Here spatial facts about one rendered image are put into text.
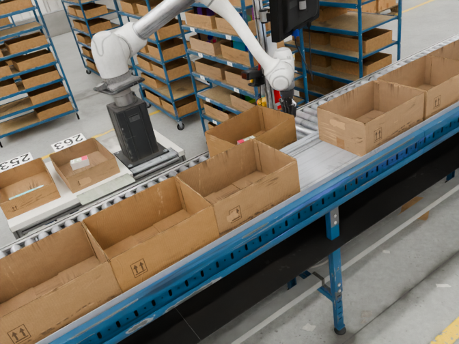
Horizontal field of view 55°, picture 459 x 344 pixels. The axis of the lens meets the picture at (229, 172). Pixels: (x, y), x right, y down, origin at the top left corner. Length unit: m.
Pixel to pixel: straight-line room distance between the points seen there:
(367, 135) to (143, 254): 1.06
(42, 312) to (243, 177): 0.97
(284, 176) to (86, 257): 0.81
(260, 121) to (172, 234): 1.26
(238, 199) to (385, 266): 1.37
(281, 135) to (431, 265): 1.14
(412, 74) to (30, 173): 2.23
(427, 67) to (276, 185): 1.31
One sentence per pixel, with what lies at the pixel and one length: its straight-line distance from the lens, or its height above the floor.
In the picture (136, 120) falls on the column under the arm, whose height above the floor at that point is 0.99.
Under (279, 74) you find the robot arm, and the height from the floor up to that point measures 1.22.
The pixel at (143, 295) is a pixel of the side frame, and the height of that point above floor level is 0.91.
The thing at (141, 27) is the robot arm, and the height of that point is 1.44.
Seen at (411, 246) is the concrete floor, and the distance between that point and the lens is 2.90.
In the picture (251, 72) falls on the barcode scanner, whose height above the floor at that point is 1.08.
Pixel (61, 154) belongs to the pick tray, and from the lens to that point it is 2.84.
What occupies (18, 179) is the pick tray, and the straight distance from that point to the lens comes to 2.87.
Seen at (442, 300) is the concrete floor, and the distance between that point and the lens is 2.63.
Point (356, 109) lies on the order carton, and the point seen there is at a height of 0.94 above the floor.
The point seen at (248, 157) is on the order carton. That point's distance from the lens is 1.94.
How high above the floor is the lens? 1.93
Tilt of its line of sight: 31 degrees down
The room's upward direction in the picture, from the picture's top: 12 degrees counter-clockwise
